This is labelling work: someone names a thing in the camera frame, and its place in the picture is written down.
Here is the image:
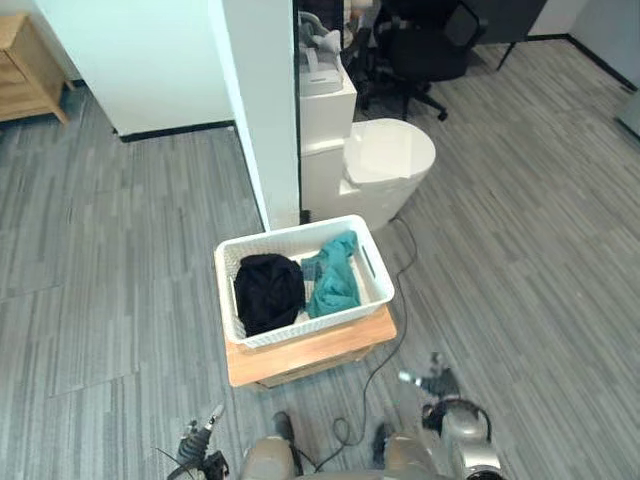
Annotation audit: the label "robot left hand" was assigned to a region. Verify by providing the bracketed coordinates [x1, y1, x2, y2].
[180, 403, 226, 457]

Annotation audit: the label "wooden side cabinet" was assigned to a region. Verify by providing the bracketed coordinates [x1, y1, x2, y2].
[0, 13, 76, 125]

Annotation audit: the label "white plastic laundry basket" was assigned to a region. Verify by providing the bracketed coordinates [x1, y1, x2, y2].
[214, 214, 396, 351]

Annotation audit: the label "white toilet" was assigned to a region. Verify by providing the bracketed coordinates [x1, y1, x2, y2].
[299, 68, 437, 232]

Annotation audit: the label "robot silver legs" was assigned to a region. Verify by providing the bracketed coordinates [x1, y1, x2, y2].
[240, 410, 454, 480]

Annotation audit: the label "black office chair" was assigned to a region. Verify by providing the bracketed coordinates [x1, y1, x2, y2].
[344, 0, 489, 123]

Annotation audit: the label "black garment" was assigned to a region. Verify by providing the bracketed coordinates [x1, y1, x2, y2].
[233, 253, 306, 338]

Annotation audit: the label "dark desk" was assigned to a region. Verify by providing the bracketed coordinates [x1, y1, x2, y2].
[459, 0, 549, 71]

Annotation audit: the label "small wooden stool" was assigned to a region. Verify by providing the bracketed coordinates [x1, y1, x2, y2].
[225, 303, 398, 390]

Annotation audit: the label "grey white headset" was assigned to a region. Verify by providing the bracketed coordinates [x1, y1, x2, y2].
[299, 10, 345, 97]

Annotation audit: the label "black floor cable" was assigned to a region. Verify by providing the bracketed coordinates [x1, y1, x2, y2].
[313, 216, 419, 474]

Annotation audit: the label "teal garment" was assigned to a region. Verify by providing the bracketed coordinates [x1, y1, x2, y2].
[301, 230, 362, 319]

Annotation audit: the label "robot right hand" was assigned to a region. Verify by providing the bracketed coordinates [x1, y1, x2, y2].
[398, 352, 462, 400]

